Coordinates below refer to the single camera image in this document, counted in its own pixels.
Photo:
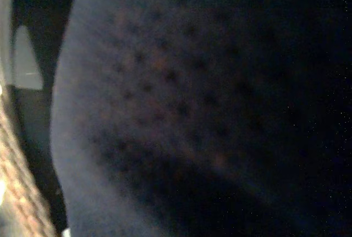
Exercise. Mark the navy blue cloth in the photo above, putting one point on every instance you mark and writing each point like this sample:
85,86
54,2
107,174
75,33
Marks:
165,83

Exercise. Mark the pale woven basket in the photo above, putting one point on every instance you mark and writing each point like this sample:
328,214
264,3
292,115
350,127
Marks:
19,179

